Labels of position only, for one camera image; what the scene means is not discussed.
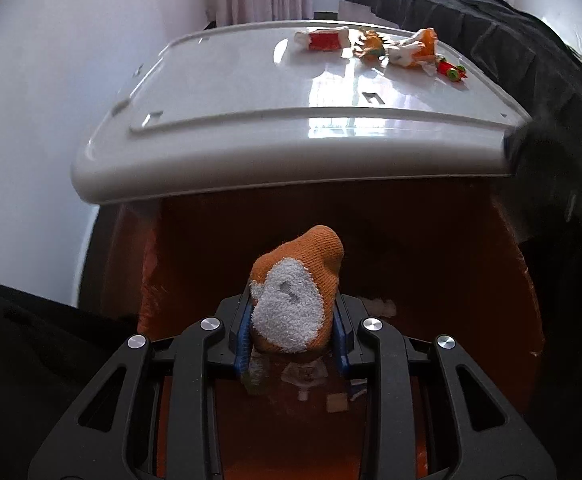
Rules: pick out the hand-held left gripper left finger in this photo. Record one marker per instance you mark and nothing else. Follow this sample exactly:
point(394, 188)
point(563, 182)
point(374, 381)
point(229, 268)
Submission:
point(243, 340)

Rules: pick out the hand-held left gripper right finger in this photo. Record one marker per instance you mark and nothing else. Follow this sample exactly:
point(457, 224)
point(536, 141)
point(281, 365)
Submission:
point(342, 335)

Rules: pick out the orange white sock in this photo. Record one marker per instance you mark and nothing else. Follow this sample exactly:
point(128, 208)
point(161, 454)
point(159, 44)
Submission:
point(291, 305)

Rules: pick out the orange storage bin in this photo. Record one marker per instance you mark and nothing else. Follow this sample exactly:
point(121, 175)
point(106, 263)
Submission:
point(421, 260)

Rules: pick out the crumpled white wrapper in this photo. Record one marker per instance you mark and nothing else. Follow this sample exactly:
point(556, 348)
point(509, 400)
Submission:
point(303, 377)

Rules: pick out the red and green small toy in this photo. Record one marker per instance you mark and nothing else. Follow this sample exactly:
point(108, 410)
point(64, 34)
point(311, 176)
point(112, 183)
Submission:
point(448, 69)

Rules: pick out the person's black trouser leg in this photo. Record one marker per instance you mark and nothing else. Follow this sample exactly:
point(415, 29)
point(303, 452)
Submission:
point(566, 310)
point(11, 385)

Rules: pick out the dark quilted blanket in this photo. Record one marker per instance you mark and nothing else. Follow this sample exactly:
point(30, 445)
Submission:
point(496, 25)

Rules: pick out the orange and white plush toy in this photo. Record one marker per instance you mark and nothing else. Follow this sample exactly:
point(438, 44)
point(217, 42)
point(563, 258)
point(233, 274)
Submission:
point(416, 47)

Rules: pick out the white plastic lid table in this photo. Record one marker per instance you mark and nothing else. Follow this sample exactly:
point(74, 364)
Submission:
point(246, 135)

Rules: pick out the orange green crumpled wrapper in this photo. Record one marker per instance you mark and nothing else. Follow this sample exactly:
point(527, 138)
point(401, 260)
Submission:
point(371, 47)

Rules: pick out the white cabinet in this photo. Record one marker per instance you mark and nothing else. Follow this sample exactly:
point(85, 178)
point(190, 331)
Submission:
point(356, 12)

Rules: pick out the red white wrapper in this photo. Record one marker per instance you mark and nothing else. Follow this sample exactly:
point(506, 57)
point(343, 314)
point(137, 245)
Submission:
point(321, 40)

